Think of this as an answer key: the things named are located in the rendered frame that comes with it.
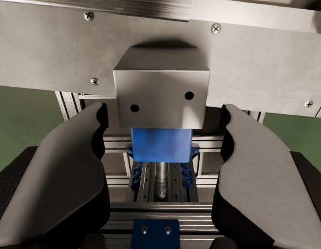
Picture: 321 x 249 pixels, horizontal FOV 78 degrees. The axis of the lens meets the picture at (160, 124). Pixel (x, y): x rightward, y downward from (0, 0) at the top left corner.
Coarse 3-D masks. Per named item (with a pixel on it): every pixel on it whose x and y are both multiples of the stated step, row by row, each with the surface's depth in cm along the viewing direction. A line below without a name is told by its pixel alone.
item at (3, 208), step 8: (24, 152) 8; (32, 152) 8; (16, 160) 7; (24, 160) 7; (8, 168) 7; (16, 168) 7; (24, 168) 7; (0, 176) 6; (8, 176) 6; (16, 176) 6; (0, 184) 6; (8, 184) 6; (16, 184) 6; (0, 192) 6; (8, 192) 6; (0, 200) 6; (8, 200) 6; (0, 208) 6; (0, 216) 5; (40, 240) 5; (0, 248) 5; (8, 248) 5; (16, 248) 5; (24, 248) 5; (32, 248) 5; (40, 248) 5; (48, 248) 5
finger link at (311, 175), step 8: (296, 152) 8; (296, 160) 7; (304, 160) 7; (304, 168) 7; (312, 168) 7; (304, 176) 6; (312, 176) 6; (320, 176) 6; (304, 184) 6; (312, 184) 6; (320, 184) 6; (312, 192) 6; (320, 192) 6; (312, 200) 6; (320, 200) 6; (320, 208) 6; (320, 216) 5; (280, 248) 5
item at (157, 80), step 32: (128, 64) 11; (160, 64) 11; (192, 64) 11; (128, 96) 11; (160, 96) 11; (192, 96) 11; (160, 128) 14; (192, 128) 12; (160, 160) 15; (160, 192) 18
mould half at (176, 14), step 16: (0, 0) 6; (16, 0) 5; (32, 0) 5; (48, 0) 5; (64, 0) 5; (80, 0) 5; (96, 0) 5; (112, 0) 5; (128, 0) 5; (144, 0) 5; (160, 0) 5; (176, 0) 5; (144, 16) 6; (160, 16) 6; (176, 16) 6
